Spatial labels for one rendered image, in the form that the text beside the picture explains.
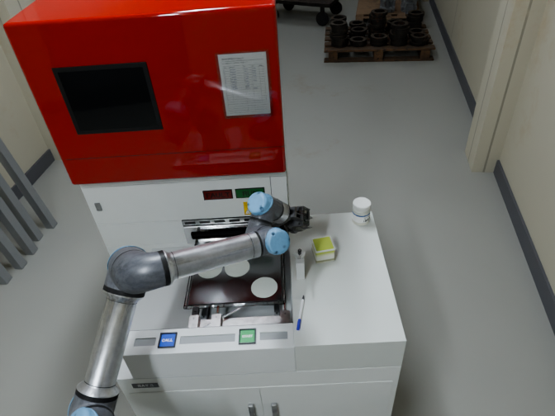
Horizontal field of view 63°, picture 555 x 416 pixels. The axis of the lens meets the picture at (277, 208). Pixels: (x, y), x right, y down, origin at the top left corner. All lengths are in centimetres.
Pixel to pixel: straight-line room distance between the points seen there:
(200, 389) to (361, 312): 62
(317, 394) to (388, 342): 37
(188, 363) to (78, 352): 143
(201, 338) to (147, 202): 64
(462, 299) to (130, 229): 194
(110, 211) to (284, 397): 101
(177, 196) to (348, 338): 87
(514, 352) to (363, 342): 144
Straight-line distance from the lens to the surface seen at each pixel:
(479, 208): 361
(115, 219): 202
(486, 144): 385
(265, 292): 171
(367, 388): 174
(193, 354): 154
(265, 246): 129
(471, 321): 287
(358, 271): 168
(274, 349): 150
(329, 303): 158
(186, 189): 184
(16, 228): 356
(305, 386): 170
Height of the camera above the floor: 221
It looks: 40 degrees down
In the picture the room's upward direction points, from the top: 5 degrees counter-clockwise
